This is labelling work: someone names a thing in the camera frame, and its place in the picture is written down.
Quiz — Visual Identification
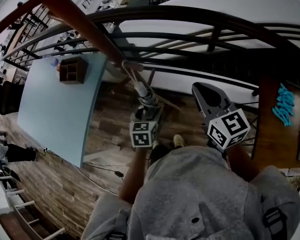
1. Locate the person's pale sneaker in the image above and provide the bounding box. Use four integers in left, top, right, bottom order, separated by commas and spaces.
173, 133, 185, 150

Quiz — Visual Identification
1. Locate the light wooden clothes hanger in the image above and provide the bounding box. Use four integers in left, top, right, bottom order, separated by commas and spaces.
106, 62, 183, 112

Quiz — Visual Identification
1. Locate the light blue table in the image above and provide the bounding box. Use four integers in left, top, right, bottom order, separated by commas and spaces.
16, 52, 108, 169

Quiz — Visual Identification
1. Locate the black metal railing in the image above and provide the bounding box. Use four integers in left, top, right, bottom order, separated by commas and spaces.
1, 5, 300, 95

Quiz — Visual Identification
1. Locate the person's right forearm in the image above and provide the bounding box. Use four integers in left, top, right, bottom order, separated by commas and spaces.
226, 143, 262, 184

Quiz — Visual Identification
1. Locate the pile of blue clothes pegs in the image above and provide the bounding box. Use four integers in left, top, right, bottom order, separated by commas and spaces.
271, 82, 296, 127

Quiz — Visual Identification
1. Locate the brown wooden coat rack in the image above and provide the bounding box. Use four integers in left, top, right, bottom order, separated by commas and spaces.
0, 0, 157, 96

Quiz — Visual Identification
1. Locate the person's grey hoodie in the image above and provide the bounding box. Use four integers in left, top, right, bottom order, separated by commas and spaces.
81, 145, 300, 240

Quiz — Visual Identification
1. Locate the person's left forearm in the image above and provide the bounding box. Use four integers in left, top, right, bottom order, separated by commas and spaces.
118, 146, 151, 205

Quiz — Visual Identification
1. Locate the brown wooden desk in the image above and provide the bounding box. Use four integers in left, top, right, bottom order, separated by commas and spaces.
251, 75, 300, 170

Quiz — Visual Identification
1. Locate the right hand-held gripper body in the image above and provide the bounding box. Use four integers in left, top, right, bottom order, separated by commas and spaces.
203, 103, 252, 159

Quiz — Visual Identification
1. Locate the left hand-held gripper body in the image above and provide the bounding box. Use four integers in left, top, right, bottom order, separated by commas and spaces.
128, 113, 164, 149

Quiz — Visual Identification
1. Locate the brown wooden organizer box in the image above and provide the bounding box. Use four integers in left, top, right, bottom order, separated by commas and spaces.
58, 56, 89, 85

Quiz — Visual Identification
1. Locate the black strap buckle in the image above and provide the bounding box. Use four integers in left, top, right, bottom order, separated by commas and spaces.
262, 207, 288, 235

